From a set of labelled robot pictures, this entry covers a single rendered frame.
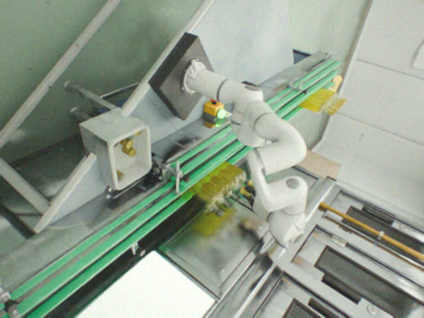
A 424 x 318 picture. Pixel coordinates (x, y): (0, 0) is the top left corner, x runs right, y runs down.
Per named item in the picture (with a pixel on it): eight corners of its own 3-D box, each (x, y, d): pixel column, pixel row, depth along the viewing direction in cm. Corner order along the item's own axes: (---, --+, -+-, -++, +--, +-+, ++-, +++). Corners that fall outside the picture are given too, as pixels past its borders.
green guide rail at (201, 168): (169, 179, 131) (184, 188, 128) (169, 177, 131) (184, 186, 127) (328, 69, 243) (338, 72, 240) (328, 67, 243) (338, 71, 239)
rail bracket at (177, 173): (162, 187, 129) (185, 201, 123) (161, 154, 119) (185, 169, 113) (167, 183, 131) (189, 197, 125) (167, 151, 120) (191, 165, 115)
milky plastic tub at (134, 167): (102, 181, 118) (116, 193, 115) (93, 132, 105) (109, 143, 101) (137, 161, 130) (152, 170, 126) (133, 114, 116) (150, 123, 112)
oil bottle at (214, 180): (188, 179, 145) (225, 201, 135) (189, 169, 141) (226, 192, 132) (196, 173, 148) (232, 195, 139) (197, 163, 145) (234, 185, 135)
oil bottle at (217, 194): (179, 185, 141) (217, 209, 131) (180, 175, 137) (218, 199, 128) (188, 179, 145) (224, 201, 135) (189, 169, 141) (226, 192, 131)
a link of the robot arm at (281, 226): (291, 186, 104) (290, 212, 121) (263, 210, 101) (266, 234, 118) (311, 203, 100) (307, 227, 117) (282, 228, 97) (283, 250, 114)
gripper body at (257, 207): (279, 221, 131) (260, 205, 138) (285, 205, 125) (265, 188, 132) (266, 229, 127) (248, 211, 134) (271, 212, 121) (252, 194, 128)
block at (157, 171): (150, 175, 131) (162, 183, 128) (149, 158, 125) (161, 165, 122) (156, 171, 133) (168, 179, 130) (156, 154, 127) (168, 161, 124)
